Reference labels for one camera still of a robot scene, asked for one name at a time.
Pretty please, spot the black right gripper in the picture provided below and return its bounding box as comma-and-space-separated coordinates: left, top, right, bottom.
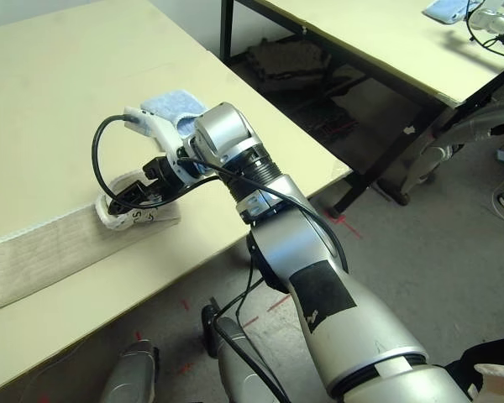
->
107, 154, 186, 216

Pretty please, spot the beige towel with white trim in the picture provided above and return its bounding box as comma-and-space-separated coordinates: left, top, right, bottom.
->
0, 173, 182, 311

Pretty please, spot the blue folded towel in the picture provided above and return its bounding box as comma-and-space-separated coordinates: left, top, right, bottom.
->
139, 89, 207, 139

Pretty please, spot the silver robot left leg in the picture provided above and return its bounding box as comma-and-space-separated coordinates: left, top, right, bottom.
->
98, 338, 160, 403

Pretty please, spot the dark brown floor mat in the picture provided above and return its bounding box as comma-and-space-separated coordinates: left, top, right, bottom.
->
247, 39, 333, 92

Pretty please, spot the light blue cloth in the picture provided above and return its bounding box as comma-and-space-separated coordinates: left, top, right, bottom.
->
423, 0, 474, 24

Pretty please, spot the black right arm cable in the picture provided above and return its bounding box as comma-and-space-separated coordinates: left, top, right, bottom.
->
91, 113, 349, 403

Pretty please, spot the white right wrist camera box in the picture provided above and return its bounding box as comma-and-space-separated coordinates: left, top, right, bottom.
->
123, 105, 202, 188

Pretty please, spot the beige table with black frame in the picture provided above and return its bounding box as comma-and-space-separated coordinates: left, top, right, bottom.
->
220, 0, 504, 207

